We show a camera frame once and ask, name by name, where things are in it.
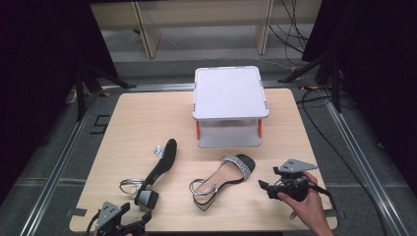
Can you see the white two-tier shoe rack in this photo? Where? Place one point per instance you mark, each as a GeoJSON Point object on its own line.
{"type": "Point", "coordinates": [229, 93]}

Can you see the person's left hand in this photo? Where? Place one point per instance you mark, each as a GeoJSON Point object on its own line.
{"type": "Point", "coordinates": [128, 234]}

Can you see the dark curtain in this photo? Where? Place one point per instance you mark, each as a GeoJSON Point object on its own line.
{"type": "Point", "coordinates": [42, 82]}
{"type": "Point", "coordinates": [377, 72]}

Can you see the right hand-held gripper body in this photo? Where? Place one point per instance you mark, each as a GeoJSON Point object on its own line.
{"type": "Point", "coordinates": [295, 188]}

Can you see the black silver heeled sandal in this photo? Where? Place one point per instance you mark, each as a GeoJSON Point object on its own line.
{"type": "Point", "coordinates": [164, 162]}
{"type": "Point", "coordinates": [226, 172]}

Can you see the metal floor rail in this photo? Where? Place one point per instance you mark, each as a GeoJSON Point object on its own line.
{"type": "Point", "coordinates": [367, 164]}
{"type": "Point", "coordinates": [150, 87]}
{"type": "Point", "coordinates": [55, 173]}

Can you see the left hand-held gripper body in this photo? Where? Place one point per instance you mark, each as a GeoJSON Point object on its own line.
{"type": "Point", "coordinates": [108, 218]}

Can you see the black tripod stand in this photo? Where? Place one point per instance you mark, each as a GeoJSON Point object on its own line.
{"type": "Point", "coordinates": [323, 70]}
{"type": "Point", "coordinates": [88, 82]}

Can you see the yellow tape piece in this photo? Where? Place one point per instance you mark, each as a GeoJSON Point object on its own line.
{"type": "Point", "coordinates": [295, 70]}
{"type": "Point", "coordinates": [309, 88]}

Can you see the beige wooden desk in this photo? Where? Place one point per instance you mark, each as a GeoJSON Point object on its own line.
{"type": "Point", "coordinates": [203, 19]}

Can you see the person's right hand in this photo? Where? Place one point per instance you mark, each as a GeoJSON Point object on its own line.
{"type": "Point", "coordinates": [309, 208]}

